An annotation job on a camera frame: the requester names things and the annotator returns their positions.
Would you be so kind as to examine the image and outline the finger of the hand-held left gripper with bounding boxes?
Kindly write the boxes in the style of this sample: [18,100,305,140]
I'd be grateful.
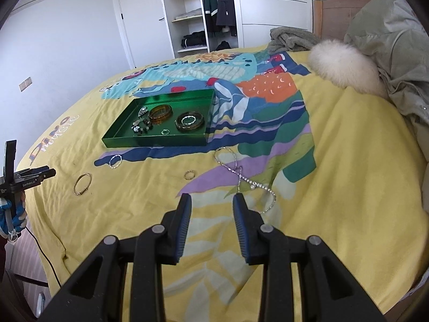
[18,165,57,181]
[3,140,17,180]

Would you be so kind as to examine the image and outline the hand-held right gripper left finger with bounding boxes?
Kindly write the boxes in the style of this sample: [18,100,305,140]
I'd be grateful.
[37,193,193,322]

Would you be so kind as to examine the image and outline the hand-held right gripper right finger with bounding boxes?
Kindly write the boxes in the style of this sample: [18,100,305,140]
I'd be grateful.
[232,193,386,322]

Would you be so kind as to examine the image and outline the crystal chain necklace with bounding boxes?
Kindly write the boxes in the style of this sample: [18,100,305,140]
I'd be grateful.
[214,147,277,213]

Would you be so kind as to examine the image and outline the dark brown bangle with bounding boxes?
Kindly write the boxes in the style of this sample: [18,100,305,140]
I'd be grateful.
[175,112,205,132]

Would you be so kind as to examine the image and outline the wooden beaded bracelet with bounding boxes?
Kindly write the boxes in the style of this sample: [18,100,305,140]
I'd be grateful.
[131,118,155,135]

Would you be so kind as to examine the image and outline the amber bangle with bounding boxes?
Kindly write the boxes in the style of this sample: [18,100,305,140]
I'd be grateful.
[148,105,174,123]

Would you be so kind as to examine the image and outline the green jewelry tray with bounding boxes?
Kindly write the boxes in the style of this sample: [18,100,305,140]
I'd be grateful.
[101,89,217,148]

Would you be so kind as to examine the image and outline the person's left hand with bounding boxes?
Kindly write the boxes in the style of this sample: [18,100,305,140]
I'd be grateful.
[0,191,28,242]

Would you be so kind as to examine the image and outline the thin gold bangle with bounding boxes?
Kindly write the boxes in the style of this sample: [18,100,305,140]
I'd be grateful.
[73,173,92,196]

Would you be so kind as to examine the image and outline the yellow dinosaur printed blanket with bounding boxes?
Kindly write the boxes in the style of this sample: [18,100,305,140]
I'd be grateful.
[20,49,426,316]

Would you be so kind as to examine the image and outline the white door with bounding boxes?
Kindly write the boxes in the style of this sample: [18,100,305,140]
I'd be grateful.
[116,0,175,69]

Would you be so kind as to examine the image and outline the folded black clothes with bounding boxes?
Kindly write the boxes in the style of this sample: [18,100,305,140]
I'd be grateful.
[181,31,206,49]

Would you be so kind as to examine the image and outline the white fur pillow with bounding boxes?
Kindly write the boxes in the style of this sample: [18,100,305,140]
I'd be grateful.
[308,39,389,98]

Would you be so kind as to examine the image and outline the grey crumpled cloth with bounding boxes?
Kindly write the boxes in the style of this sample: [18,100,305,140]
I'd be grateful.
[268,27,319,53]

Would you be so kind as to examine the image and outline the folded light clothes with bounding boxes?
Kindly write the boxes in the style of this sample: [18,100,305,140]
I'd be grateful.
[173,8,203,21]

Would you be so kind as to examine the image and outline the dark hanging coat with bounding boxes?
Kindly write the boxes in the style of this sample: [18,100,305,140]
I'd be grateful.
[216,0,238,37]

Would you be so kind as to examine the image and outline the white wardrobe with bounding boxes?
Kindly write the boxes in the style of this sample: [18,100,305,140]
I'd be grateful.
[156,0,314,59]

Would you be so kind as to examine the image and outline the green and white hanging jacket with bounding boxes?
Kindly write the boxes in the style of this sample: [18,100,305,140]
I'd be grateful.
[203,0,218,34]

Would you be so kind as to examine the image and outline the olive green jacket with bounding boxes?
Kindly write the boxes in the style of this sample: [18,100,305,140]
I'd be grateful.
[343,0,429,162]

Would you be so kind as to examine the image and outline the wooden headboard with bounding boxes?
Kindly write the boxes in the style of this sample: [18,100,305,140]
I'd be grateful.
[313,0,379,41]

